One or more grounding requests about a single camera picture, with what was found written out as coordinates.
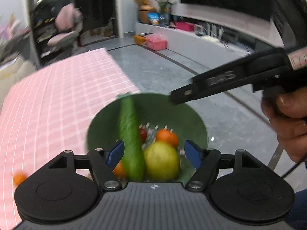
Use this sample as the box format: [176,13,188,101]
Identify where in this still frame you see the orange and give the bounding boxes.
[155,129,180,148]
[113,160,127,180]

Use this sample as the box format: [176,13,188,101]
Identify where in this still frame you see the green cucumber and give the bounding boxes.
[119,96,146,182]

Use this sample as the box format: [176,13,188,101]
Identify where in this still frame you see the green colander bowl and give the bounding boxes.
[86,93,209,184]

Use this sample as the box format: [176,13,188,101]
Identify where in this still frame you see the red cherry tomato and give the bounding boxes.
[138,127,147,143]

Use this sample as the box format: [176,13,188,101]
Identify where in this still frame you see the lone tangerine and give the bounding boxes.
[13,172,28,187]

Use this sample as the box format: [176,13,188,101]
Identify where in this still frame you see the person's right hand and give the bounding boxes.
[261,87,306,163]

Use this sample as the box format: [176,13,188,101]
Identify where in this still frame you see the white tv console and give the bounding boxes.
[135,22,255,69]

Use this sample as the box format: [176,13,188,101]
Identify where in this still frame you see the pink storage box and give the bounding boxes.
[146,34,167,51]

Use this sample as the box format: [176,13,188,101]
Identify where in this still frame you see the magenta box on console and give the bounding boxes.
[175,22,194,32]

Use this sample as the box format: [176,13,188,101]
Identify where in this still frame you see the white router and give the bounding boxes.
[203,22,224,41]

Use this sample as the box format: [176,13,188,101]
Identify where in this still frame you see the orange box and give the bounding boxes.
[133,35,146,46]

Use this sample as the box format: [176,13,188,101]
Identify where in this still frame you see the pink checked tablecloth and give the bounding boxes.
[0,48,138,229]

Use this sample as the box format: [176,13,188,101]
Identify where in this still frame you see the blue snack bag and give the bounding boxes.
[147,12,160,26]

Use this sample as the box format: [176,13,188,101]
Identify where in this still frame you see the potted green plant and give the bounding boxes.
[154,0,176,26]

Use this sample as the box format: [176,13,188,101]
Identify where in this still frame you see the golden brown vase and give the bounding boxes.
[133,0,157,24]

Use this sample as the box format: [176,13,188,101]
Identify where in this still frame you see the person's blue jeans leg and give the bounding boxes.
[286,189,307,230]

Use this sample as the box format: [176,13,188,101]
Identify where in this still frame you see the beige sofa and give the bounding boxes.
[1,57,36,108]

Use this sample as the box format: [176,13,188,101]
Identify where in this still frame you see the pink office chair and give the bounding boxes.
[41,3,83,58]

